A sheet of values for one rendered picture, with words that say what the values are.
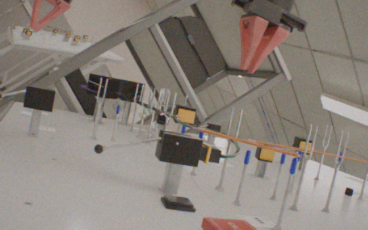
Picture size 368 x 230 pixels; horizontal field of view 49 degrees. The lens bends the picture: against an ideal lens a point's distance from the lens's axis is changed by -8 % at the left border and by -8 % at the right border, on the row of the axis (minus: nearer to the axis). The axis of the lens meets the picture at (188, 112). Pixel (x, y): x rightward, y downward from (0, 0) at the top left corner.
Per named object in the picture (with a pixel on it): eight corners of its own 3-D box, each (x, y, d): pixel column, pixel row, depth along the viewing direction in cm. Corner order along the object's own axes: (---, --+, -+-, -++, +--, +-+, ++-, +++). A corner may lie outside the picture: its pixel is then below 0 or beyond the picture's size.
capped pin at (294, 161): (269, 229, 54) (289, 149, 53) (276, 227, 54) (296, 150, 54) (277, 232, 52) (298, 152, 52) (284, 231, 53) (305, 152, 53)
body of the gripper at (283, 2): (228, 7, 62) (245, -35, 62) (285, 36, 65) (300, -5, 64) (243, 2, 56) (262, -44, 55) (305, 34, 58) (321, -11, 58)
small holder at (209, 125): (190, 138, 139) (194, 119, 139) (213, 142, 142) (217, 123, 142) (195, 141, 135) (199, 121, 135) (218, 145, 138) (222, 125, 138)
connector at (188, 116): (192, 123, 116) (194, 112, 116) (193, 123, 114) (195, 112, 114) (176, 119, 116) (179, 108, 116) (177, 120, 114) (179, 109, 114)
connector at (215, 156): (183, 154, 64) (186, 141, 63) (213, 159, 65) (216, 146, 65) (189, 158, 61) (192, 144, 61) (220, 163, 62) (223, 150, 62)
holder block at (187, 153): (154, 155, 63) (160, 129, 63) (190, 161, 65) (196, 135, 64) (159, 161, 59) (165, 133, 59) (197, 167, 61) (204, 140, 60)
